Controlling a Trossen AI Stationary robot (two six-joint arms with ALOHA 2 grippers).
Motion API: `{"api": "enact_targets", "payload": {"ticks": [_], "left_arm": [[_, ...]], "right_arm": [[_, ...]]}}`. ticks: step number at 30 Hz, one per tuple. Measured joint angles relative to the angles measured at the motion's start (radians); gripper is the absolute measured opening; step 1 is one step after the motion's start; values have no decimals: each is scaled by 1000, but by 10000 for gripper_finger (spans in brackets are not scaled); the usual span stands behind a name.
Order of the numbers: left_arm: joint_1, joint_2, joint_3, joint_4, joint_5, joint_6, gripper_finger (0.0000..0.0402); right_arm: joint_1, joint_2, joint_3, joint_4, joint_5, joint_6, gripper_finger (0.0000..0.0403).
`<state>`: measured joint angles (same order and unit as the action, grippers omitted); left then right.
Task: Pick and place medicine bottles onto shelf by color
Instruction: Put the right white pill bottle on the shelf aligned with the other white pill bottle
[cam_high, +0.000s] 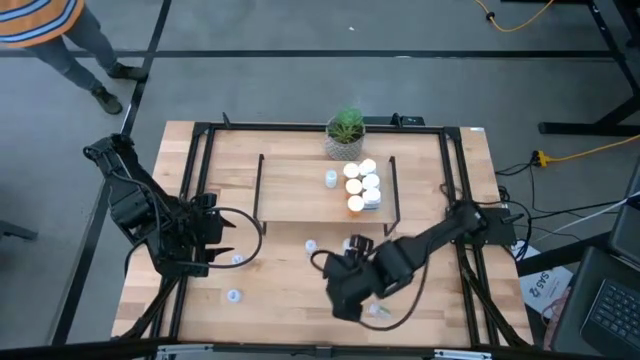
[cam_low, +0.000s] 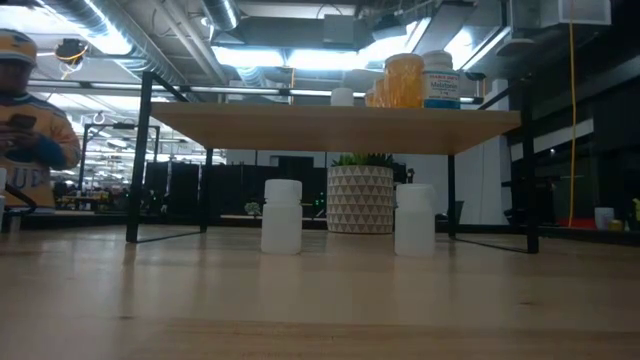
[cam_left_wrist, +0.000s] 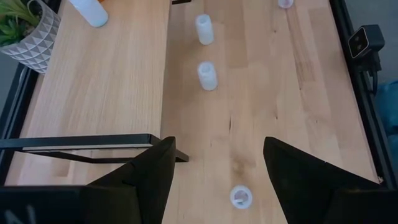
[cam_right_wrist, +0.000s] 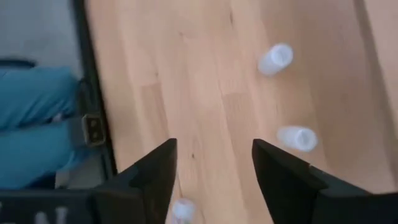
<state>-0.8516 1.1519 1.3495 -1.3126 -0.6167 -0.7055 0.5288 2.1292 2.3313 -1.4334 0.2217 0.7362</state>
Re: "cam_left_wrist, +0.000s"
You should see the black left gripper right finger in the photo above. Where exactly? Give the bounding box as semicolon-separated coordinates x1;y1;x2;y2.
262;136;381;224

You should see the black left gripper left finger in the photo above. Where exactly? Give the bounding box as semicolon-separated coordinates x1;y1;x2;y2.
85;136;177;224

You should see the small translucent white bottle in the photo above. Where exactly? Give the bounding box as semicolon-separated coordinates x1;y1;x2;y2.
67;0;109;28
197;61;219;91
195;13;215;46
229;185;254;210

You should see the black webcam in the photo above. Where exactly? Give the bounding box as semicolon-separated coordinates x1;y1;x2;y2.
347;24;386;72

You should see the succulent in patterned grey pot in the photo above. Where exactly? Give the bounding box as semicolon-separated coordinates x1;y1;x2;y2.
0;0;62;75

